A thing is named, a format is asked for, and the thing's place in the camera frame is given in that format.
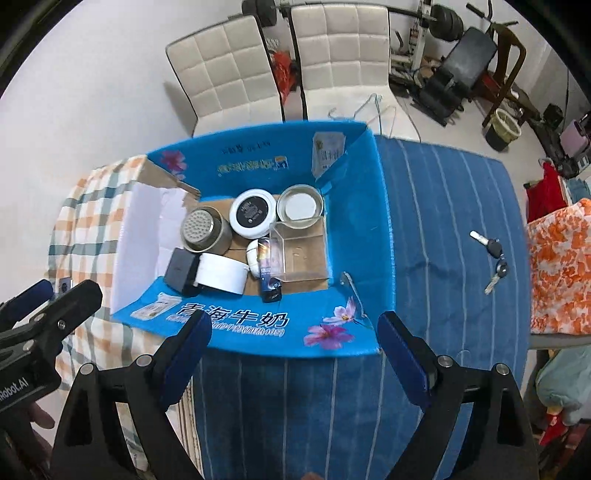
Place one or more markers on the green rimmed waste bin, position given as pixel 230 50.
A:
pixel 502 130

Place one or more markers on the blue striped cloth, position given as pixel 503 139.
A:
pixel 462 284

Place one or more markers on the barbell with black plates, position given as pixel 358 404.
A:
pixel 442 22

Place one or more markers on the right white quilted chair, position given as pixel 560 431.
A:
pixel 344 54

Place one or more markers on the clear plastic square box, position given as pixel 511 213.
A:
pixel 297 250

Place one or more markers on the white quilted chair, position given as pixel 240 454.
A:
pixel 344 54
pixel 226 75

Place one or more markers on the blue cardboard milk box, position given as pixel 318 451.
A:
pixel 342 160

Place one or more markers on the white tape roll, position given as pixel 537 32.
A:
pixel 221 273

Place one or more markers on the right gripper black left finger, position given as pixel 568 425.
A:
pixel 90 444

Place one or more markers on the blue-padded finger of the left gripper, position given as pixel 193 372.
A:
pixel 17 308
pixel 56 319

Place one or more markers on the small white round case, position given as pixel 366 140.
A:
pixel 252 258

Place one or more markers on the steel perforated strainer cup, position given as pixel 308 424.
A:
pixel 205 230

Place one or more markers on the pink box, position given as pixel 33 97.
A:
pixel 574 139

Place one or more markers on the orange white floral cloth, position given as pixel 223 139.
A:
pixel 560 258

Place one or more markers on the wire clothes hangers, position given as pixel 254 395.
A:
pixel 379 115

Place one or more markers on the checked orange teal cloth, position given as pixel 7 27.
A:
pixel 117 227

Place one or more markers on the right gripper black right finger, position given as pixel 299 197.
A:
pixel 498 443

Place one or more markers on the open silver round tin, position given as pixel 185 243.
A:
pixel 300 206

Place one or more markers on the red cloth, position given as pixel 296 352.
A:
pixel 546 195

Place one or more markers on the left white quilted chair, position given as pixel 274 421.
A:
pixel 226 75

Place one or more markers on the black weight bench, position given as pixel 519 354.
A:
pixel 454 79

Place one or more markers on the dark grey power bank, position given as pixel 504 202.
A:
pixel 181 272

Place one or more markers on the person's left hand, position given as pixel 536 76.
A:
pixel 40 417

